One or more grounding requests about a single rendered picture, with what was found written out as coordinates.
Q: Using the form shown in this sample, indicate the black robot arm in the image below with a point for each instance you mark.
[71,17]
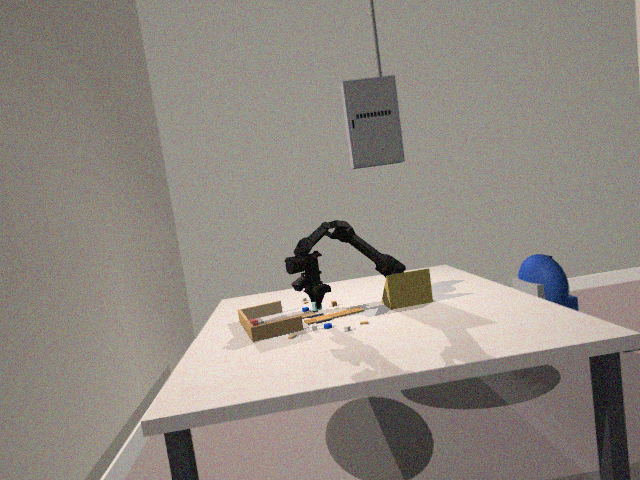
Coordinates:
[344,232]

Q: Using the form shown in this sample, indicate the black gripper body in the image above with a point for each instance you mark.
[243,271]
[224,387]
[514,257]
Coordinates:
[315,280]

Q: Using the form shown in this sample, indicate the tan strip with orange dots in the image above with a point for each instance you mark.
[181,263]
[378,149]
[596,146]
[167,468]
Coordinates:
[334,315]

